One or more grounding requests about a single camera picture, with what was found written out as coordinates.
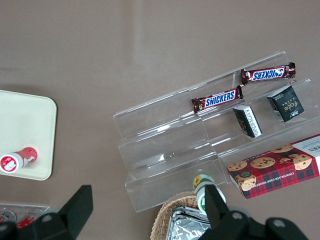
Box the small red yogurt bottle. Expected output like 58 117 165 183
0 146 39 175

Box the red tartan cookie box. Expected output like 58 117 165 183
226 133 320 200

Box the oval wicker basket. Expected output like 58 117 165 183
150 191 211 240

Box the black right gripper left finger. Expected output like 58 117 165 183
32 184 94 240

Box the clear acrylic bottle rack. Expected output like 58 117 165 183
0 202 51 227

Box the clear acrylic step shelf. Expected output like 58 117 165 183
112 51 320 214

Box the Snickers bar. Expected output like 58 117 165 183
240 61 296 87
191 85 244 114

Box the small black carton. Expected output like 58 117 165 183
266 86 306 123
232 104 263 138

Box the stack of foil containers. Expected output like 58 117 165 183
166 206 214 240

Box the green-lidded white bottle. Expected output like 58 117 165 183
192 174 227 216

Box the beige plastic tray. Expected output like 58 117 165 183
0 89 58 182

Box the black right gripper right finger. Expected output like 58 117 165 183
199 184 256 240

